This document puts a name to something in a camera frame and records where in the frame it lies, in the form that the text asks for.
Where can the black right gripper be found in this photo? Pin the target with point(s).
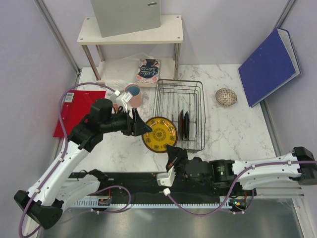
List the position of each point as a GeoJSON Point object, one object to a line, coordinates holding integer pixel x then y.
{"type": "Point", "coordinates": [175, 154]}

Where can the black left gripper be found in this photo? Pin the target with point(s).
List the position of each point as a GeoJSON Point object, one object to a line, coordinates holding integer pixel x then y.
{"type": "Point", "coordinates": [136, 126]}

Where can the yellow patterned plate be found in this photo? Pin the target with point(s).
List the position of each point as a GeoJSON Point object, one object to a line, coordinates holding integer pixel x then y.
{"type": "Point", "coordinates": [163, 133]}

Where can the pink plastic tumbler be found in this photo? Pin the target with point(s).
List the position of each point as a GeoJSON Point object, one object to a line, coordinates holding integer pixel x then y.
{"type": "Point", "coordinates": [135, 102]}

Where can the pink ceramic mug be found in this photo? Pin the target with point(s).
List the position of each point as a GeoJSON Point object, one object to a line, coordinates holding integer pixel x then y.
{"type": "Point", "coordinates": [114, 103]}

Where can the dark brown plate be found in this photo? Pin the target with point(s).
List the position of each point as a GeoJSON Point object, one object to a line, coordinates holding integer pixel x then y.
{"type": "Point", "coordinates": [180, 125]}

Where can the blue plastic tumbler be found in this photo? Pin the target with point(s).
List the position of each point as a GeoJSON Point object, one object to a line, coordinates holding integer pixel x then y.
{"type": "Point", "coordinates": [133, 89]}

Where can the black plate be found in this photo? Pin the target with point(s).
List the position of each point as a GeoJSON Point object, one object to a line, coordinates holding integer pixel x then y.
{"type": "Point", "coordinates": [186, 126]}

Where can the brown patterned bowl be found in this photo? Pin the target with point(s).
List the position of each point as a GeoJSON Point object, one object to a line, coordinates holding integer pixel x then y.
{"type": "Point", "coordinates": [226, 97]}

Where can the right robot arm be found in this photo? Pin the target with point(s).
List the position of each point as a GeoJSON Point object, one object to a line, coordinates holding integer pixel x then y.
{"type": "Point", "coordinates": [299, 166]}

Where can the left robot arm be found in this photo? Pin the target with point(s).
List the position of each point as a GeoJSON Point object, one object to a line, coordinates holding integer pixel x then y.
{"type": "Point", "coordinates": [45, 201]}

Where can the floral cover book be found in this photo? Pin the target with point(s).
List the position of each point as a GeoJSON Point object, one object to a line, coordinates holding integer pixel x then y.
{"type": "Point", "coordinates": [148, 72]}

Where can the clear plastic sleeve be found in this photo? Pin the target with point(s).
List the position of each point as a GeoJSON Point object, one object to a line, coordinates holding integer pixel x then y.
{"type": "Point", "coordinates": [118, 73]}

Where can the red folder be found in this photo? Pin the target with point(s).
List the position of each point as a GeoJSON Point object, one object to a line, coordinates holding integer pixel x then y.
{"type": "Point", "coordinates": [76, 105]}

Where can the white shelf stand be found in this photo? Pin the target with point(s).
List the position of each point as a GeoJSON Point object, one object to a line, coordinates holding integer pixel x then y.
{"type": "Point", "coordinates": [170, 32]}

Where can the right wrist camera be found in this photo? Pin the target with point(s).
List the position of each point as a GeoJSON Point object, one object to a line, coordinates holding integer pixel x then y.
{"type": "Point", "coordinates": [166, 179]}

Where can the black wire dish rack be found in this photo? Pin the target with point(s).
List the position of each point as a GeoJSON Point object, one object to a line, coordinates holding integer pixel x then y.
{"type": "Point", "coordinates": [173, 97]}

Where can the white cable duct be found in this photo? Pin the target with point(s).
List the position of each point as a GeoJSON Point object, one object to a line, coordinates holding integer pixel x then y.
{"type": "Point", "coordinates": [163, 202]}

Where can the grey ring binder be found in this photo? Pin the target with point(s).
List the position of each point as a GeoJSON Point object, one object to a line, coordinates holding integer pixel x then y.
{"type": "Point", "coordinates": [116, 17]}

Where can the blue ring binder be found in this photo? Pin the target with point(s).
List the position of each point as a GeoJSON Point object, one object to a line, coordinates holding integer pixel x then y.
{"type": "Point", "coordinates": [273, 64]}

